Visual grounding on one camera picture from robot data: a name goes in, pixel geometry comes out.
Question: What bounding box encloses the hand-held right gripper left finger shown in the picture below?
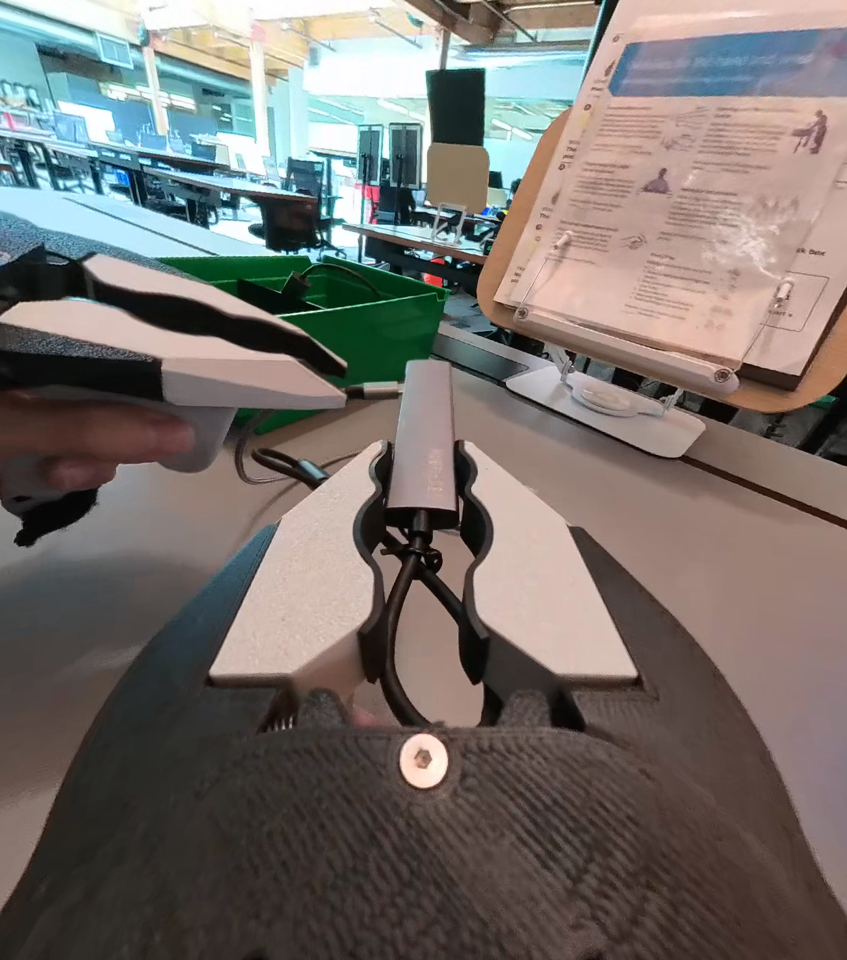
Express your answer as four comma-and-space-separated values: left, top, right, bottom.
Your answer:
207, 439, 395, 690

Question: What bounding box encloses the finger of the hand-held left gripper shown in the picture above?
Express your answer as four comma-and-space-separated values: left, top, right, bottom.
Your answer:
80, 252, 350, 378
0, 297, 351, 411

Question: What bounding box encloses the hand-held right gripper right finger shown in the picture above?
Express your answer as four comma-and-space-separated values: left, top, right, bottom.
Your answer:
455, 441, 639, 687

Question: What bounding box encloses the long grey usb hub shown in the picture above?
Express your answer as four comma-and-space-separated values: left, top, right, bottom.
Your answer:
234, 277, 336, 314

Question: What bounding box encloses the short black hub cable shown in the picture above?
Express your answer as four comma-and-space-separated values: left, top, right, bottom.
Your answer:
252, 446, 489, 727

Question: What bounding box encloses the grey braided cable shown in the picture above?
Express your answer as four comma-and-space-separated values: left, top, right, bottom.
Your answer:
232, 381, 404, 490

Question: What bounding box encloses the green plastic bin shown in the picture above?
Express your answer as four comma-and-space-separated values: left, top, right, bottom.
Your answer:
157, 253, 449, 436

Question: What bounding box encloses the person's left hand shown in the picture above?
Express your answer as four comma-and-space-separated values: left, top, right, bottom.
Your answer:
0, 388, 197, 528

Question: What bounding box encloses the black office chair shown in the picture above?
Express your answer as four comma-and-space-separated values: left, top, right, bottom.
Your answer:
257, 157, 347, 254

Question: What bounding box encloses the black standing monitor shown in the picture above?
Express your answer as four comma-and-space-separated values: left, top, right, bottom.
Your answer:
387, 122, 424, 189
356, 123, 384, 186

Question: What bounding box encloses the wooden table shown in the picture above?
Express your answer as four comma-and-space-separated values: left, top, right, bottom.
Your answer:
341, 221, 490, 280

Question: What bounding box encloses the cardboard backed stand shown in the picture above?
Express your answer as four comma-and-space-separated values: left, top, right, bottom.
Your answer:
425, 142, 491, 216

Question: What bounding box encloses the black screen panel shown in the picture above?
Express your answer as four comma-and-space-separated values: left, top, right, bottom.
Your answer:
425, 68, 487, 148

